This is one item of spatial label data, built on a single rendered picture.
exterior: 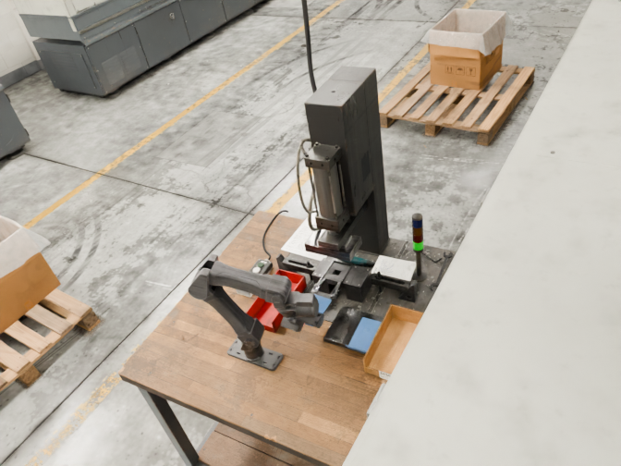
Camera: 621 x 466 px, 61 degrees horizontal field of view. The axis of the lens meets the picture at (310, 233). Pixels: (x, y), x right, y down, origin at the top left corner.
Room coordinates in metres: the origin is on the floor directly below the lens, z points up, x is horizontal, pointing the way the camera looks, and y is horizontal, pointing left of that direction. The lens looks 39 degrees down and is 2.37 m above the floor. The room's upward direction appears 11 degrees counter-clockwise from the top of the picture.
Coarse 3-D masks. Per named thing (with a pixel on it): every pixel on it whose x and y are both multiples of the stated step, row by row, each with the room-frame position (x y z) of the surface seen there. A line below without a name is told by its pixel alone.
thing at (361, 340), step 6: (366, 318) 1.24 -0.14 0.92; (360, 324) 1.22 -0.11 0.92; (366, 324) 1.22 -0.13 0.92; (372, 324) 1.21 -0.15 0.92; (378, 324) 1.20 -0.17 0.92; (360, 330) 1.19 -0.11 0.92; (372, 330) 1.18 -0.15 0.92; (354, 336) 1.17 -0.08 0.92; (360, 336) 1.17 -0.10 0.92; (366, 336) 1.16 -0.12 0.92; (372, 336) 1.16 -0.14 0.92; (354, 342) 1.15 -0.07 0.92; (360, 342) 1.14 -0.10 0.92; (366, 342) 1.14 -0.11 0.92; (348, 348) 1.13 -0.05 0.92; (354, 348) 1.10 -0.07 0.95; (360, 348) 1.12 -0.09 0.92; (366, 348) 1.11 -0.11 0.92
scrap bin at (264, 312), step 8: (280, 272) 1.54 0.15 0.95; (288, 272) 1.52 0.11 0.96; (296, 280) 1.50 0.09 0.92; (304, 280) 1.47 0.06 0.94; (296, 288) 1.42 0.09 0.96; (304, 288) 1.46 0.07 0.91; (256, 304) 1.40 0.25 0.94; (264, 304) 1.42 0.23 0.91; (272, 304) 1.41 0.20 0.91; (248, 312) 1.35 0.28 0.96; (256, 312) 1.39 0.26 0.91; (264, 312) 1.38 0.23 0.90; (272, 312) 1.38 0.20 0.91; (264, 320) 1.34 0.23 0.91; (272, 320) 1.34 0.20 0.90; (280, 320) 1.31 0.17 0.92; (264, 328) 1.30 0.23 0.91; (272, 328) 1.28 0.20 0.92
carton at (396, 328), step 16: (384, 320) 1.18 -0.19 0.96; (400, 320) 1.22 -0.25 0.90; (416, 320) 1.19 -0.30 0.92; (384, 336) 1.16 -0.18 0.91; (400, 336) 1.15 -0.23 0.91; (368, 352) 1.06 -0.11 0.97; (384, 352) 1.09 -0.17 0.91; (400, 352) 1.08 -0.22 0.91; (368, 368) 1.03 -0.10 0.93; (384, 368) 1.03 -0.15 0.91
